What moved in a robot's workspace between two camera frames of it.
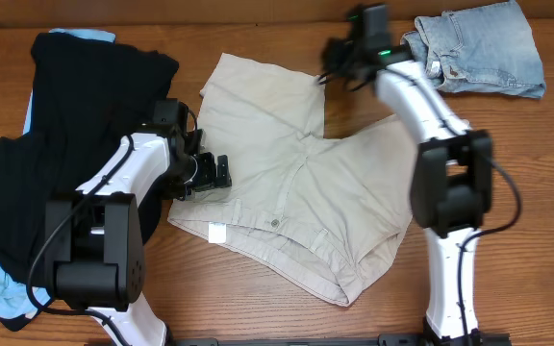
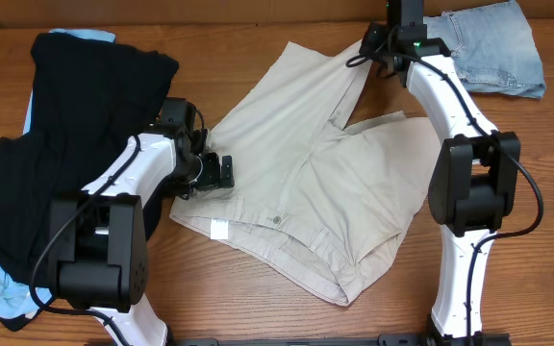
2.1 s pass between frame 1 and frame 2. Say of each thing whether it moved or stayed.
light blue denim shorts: stayed
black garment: stayed
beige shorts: moved
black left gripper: stayed
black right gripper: moved
